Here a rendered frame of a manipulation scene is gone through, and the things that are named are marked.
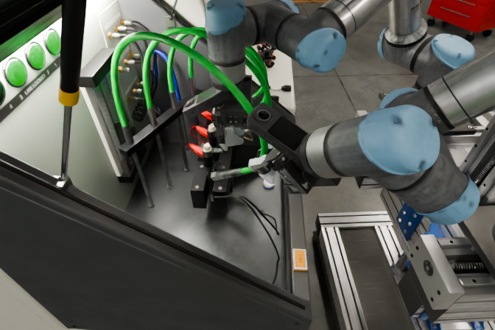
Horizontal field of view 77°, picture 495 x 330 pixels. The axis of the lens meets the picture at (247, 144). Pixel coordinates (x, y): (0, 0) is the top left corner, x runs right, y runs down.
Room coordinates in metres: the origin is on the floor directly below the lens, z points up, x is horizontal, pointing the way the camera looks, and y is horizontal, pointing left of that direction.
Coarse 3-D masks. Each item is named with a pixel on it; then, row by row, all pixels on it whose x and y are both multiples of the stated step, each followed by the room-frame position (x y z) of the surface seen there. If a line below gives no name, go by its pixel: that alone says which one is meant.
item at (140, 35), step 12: (132, 36) 0.55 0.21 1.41; (144, 36) 0.54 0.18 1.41; (156, 36) 0.53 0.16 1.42; (168, 36) 0.53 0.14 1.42; (120, 48) 0.57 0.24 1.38; (180, 48) 0.50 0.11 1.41; (204, 60) 0.49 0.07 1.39; (216, 72) 0.47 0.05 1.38; (228, 84) 0.46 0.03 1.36; (240, 96) 0.46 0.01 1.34; (120, 108) 0.60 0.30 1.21; (252, 108) 0.45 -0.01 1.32; (120, 120) 0.60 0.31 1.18; (264, 144) 0.43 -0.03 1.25
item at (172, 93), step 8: (168, 56) 0.76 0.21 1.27; (248, 56) 0.74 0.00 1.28; (168, 64) 0.75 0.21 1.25; (256, 64) 0.74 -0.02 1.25; (168, 72) 0.75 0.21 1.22; (264, 72) 0.74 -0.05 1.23; (168, 80) 0.75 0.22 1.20; (176, 96) 0.76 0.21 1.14; (264, 96) 0.74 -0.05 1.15; (176, 104) 0.75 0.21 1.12
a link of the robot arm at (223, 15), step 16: (224, 0) 0.59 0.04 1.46; (240, 0) 0.59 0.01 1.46; (208, 16) 0.56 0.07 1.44; (224, 16) 0.55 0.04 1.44; (240, 16) 0.56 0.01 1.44; (208, 32) 0.56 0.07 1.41; (224, 32) 0.55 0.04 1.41; (240, 32) 0.56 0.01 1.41; (256, 32) 0.58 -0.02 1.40; (208, 48) 0.57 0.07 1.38; (224, 48) 0.55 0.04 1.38; (240, 48) 0.56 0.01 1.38; (224, 64) 0.55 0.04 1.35
